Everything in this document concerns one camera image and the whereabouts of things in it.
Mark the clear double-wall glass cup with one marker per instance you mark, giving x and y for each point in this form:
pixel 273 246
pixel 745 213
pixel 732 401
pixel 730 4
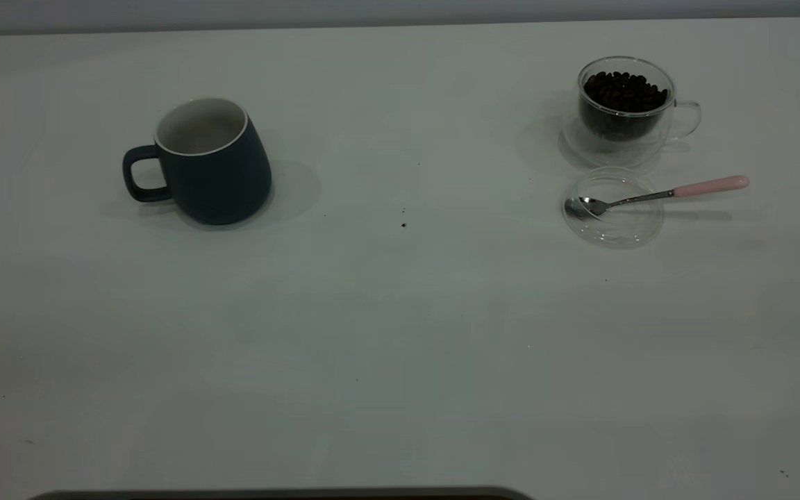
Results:
pixel 622 149

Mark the dark blue-grey ceramic mug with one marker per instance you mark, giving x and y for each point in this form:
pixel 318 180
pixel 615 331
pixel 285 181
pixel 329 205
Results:
pixel 226 180

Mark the heap of coffee beans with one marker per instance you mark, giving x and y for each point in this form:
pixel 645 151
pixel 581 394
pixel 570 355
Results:
pixel 622 94

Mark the clear round glass lid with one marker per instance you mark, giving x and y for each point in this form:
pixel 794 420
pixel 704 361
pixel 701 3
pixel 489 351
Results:
pixel 622 232

